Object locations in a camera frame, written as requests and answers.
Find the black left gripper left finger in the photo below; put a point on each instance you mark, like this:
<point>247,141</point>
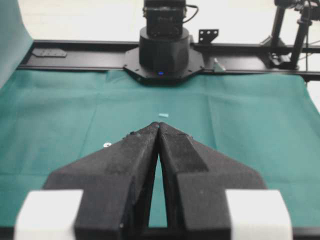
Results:
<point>117,184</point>

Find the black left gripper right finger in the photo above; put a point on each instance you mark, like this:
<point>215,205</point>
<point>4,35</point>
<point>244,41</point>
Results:
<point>195,178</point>

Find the small light blue shaft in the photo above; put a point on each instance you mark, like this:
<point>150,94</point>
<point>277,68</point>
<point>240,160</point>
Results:
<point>163,115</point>

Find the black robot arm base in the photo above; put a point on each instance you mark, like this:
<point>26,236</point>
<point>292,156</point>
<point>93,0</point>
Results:
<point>164,55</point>

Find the small white washer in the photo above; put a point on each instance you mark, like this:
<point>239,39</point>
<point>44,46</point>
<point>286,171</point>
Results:
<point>106,144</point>

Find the green table cloth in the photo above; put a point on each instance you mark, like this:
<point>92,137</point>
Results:
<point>266,121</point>

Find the black aluminium frame rail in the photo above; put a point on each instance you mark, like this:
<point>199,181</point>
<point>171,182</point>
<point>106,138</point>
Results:
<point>215,59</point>

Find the black perforated corner bracket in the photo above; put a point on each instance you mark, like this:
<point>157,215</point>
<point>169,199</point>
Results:
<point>207,36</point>

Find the black camera stand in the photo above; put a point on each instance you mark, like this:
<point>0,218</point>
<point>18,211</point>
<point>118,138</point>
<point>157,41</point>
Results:
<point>289,39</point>

